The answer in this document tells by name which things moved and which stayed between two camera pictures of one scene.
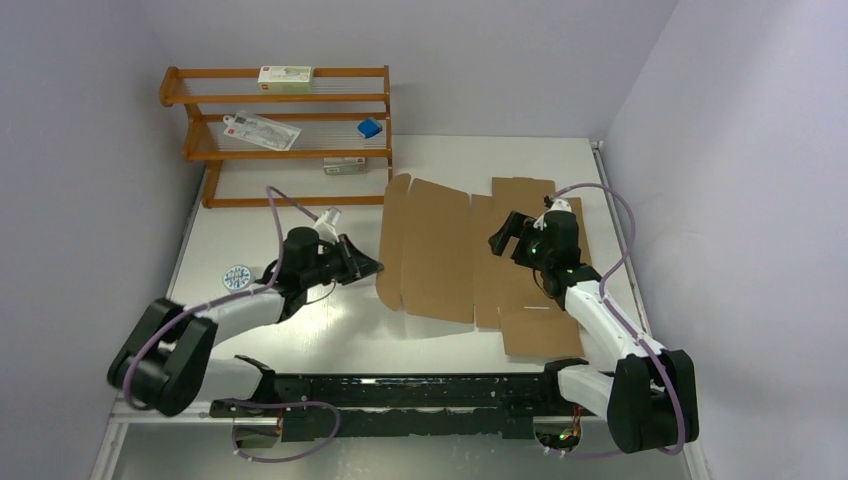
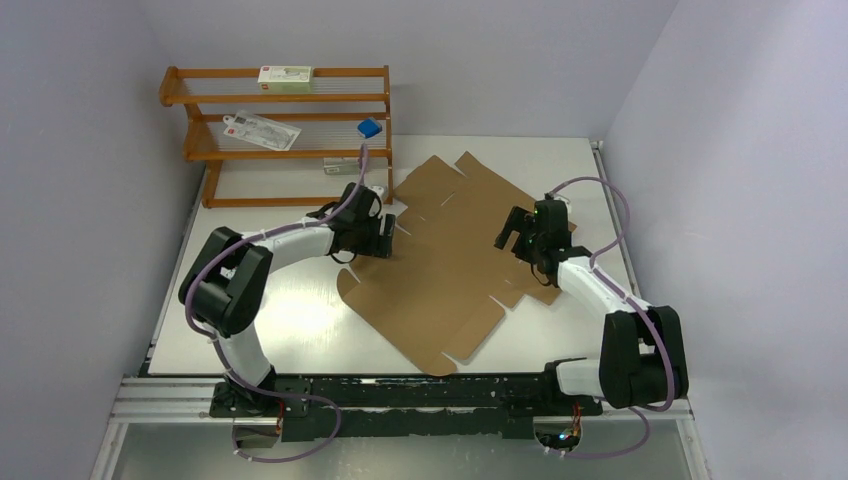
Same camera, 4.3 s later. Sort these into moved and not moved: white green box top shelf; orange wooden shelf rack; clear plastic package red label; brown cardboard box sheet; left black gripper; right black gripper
Moved: left black gripper; brown cardboard box sheet
Not moved: clear plastic package red label; right black gripper; orange wooden shelf rack; white green box top shelf
